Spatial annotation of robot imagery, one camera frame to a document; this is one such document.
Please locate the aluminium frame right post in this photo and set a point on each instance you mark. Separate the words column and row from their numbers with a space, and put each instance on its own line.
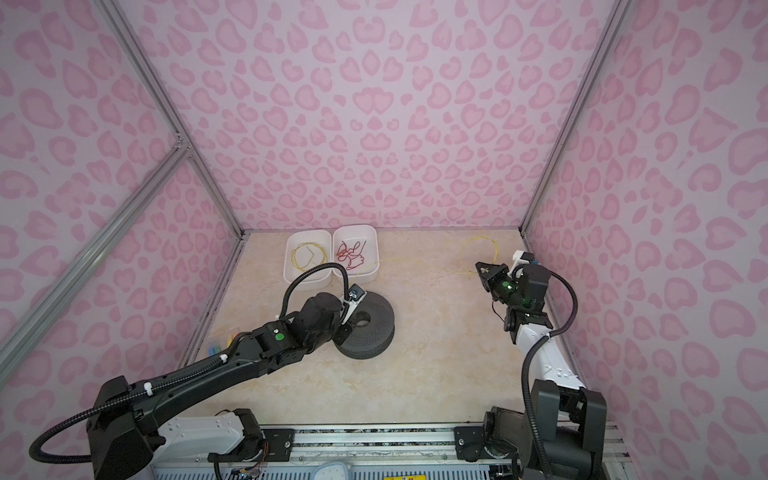
column 620, row 15

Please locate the dark grey cable spool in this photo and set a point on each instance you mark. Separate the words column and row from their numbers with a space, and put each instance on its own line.
column 373, row 328

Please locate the aluminium frame left post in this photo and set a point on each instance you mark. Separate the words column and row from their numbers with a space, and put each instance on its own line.
column 130, row 44

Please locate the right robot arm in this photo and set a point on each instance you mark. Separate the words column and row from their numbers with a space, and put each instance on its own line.
column 560, row 431

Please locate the white plastic tray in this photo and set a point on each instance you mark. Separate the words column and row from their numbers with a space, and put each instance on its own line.
column 305, row 250
column 356, row 248

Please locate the pack of coloured markers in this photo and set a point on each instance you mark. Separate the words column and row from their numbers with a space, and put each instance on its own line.
column 216, row 344

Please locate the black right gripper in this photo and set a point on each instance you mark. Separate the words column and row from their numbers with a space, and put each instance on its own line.
column 499, row 272

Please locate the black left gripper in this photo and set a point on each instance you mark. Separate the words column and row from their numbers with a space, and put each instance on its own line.
column 345, row 334

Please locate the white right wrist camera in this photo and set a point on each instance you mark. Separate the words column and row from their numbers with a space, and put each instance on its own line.
column 521, row 257

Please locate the white plastic tray right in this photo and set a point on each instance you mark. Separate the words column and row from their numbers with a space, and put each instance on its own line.
column 356, row 248

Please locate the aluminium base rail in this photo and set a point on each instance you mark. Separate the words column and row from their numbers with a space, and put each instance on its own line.
column 357, row 451

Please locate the aluminium frame diagonal bar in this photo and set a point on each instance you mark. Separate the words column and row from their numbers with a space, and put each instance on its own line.
column 38, row 320

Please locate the white plastic tray left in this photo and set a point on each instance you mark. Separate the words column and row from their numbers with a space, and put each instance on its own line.
column 305, row 250

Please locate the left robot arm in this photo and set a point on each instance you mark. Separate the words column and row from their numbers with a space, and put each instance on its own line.
column 123, row 426

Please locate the aluminium frame post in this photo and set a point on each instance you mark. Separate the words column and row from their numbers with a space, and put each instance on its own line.
column 130, row 44
column 620, row 15

